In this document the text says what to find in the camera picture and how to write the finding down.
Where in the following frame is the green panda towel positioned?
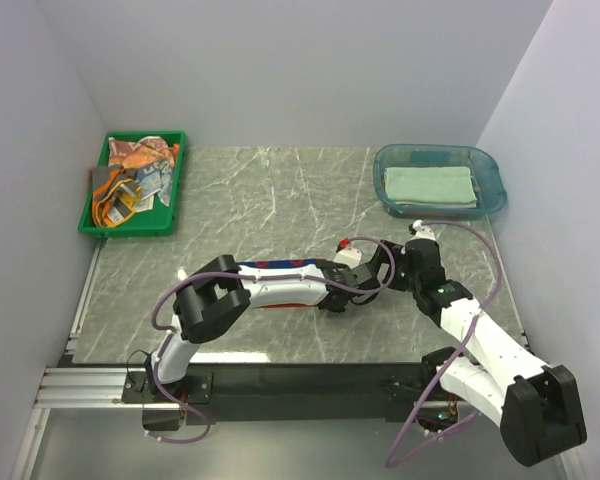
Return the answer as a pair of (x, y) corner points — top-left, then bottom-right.
(383, 166), (478, 203)

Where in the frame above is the red blue patterned cloth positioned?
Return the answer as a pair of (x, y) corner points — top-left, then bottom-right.
(238, 259), (327, 309)

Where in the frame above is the orange yellow cloth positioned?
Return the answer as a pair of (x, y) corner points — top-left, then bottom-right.
(91, 165), (142, 228)

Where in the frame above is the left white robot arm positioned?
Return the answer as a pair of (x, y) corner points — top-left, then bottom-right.
(145, 247), (381, 402)

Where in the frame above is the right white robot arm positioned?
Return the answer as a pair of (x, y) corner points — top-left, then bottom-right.
(370, 237), (587, 467)

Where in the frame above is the folded white towel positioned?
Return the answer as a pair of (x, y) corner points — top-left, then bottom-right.
(391, 201), (478, 210)

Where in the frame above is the blue translucent plastic tub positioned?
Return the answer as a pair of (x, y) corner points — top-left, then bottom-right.
(372, 144), (507, 219)

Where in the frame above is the green plastic bin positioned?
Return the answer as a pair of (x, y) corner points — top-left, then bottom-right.
(78, 131), (186, 239)

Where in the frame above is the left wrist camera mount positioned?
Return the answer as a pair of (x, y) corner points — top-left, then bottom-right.
(333, 238), (362, 268)

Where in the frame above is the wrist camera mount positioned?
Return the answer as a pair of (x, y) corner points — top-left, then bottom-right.
(409, 220), (436, 241)
(333, 238), (362, 268)

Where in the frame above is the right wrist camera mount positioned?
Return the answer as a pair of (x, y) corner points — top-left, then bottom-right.
(409, 220), (436, 241)

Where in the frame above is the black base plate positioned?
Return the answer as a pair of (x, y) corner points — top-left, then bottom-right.
(121, 360), (461, 431)

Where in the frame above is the aluminium mounting rail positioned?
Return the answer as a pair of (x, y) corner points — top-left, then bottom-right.
(10, 241), (586, 479)

